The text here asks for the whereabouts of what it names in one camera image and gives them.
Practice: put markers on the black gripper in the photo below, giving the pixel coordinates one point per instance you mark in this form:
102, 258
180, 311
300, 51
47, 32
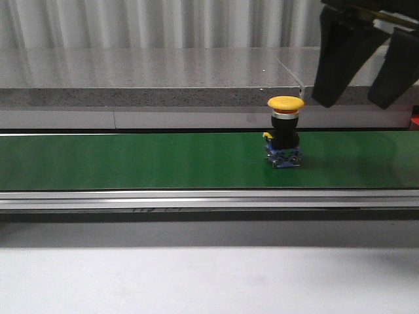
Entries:
349, 38

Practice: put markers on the yellow mushroom push button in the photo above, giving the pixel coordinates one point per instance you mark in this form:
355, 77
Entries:
282, 141

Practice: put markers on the grey stone slab right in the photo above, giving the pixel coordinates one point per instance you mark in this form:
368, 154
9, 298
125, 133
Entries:
326, 82

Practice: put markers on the grey stone slab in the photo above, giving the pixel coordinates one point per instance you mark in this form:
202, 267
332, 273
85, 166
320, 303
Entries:
326, 82
142, 77

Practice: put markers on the red object at edge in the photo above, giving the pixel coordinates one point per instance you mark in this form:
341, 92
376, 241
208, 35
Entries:
414, 123

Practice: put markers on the green conveyor belt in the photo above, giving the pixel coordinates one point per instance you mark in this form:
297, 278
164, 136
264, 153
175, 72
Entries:
330, 159

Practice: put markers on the grey stone slab left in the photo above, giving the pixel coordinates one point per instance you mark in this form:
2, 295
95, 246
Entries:
142, 77

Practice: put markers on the white panel under slab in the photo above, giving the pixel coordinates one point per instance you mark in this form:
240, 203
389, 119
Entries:
312, 116

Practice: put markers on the grey pleated curtain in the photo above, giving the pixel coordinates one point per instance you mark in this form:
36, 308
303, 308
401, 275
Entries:
159, 24

